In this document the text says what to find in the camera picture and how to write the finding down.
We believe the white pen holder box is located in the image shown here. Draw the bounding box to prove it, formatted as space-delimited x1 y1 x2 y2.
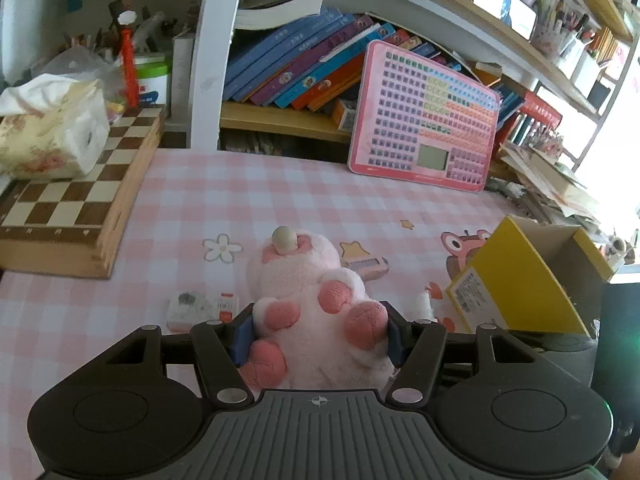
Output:
560 40 603 93

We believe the black pen holder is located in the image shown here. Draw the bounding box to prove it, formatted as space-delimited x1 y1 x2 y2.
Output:
587 75 613 107

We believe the white bookshelf frame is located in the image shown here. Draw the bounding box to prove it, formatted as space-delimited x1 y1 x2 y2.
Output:
187 0 640 151

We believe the white green tub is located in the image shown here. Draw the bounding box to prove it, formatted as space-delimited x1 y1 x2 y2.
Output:
134 52 172 108

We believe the wooden chessboard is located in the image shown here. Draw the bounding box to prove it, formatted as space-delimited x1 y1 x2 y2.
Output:
0 105 166 280

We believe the clear plastic bag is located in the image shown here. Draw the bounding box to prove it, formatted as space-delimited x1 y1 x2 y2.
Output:
42 42 128 106

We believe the orange red stick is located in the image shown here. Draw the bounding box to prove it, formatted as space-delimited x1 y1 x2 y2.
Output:
119 10 140 108

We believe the red boxed book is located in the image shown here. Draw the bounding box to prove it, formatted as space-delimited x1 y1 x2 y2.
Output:
520 91 563 131

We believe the clear pen holder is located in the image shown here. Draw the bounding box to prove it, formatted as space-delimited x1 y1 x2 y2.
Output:
530 0 588 58

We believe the row of colourful books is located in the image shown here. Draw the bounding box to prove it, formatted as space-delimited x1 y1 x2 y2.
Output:
222 7 526 131

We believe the pink checkered tablecloth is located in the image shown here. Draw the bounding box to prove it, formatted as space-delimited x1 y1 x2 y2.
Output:
0 147 616 480

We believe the floral tissue pack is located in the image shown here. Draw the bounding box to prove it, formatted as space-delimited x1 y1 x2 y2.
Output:
0 73 111 181

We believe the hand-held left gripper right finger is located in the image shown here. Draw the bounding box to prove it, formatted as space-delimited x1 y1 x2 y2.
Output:
379 301 544 406

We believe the white smartphone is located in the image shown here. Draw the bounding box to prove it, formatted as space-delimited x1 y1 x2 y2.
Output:
471 0 538 41

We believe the thick paperback book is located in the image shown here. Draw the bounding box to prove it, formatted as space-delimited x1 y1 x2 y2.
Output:
235 0 326 31

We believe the pink learning tablet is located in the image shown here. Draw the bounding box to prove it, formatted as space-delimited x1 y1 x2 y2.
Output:
347 40 501 193

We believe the small orange box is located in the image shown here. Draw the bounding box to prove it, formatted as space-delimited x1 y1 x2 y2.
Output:
332 99 358 131

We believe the pink plush toy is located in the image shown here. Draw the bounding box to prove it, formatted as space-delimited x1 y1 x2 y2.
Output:
239 226 398 391

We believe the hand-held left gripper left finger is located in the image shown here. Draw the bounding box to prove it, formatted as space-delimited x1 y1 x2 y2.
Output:
102 304 256 408

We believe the thick beige book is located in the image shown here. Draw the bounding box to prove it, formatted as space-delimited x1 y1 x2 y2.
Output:
525 150 601 206

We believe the yellow cardboard box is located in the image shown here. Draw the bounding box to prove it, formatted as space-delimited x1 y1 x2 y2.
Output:
445 216 616 337

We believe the stack of loose papers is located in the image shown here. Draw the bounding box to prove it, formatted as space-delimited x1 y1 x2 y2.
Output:
492 145 603 233

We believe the small white packet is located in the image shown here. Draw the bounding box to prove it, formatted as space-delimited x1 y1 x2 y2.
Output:
166 290 241 333

